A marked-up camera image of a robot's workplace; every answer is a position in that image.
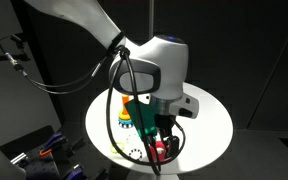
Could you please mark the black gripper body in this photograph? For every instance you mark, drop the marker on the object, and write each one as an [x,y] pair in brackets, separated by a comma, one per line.
[165,125]

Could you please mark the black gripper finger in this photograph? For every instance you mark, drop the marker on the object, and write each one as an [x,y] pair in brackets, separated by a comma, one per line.
[172,146]
[152,144]

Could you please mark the grey vertical pole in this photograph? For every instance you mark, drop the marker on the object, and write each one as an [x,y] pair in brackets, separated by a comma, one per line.
[151,16]

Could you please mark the black perforated breadboard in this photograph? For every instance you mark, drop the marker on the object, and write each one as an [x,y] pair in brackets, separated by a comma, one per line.
[39,168]

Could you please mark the silver metal cylinder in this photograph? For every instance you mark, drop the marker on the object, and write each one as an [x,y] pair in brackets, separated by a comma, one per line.
[18,158]

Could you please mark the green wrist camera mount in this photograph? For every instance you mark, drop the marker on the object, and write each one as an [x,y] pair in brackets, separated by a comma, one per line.
[144,116]

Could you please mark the white table pedestal base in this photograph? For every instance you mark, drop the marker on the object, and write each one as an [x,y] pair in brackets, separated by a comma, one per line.
[150,176]

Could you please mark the orange stacking post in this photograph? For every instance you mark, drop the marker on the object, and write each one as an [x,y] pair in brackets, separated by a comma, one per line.
[125,103]

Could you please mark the black camera bracket arm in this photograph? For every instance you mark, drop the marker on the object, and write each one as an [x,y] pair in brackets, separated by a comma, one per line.
[17,56]

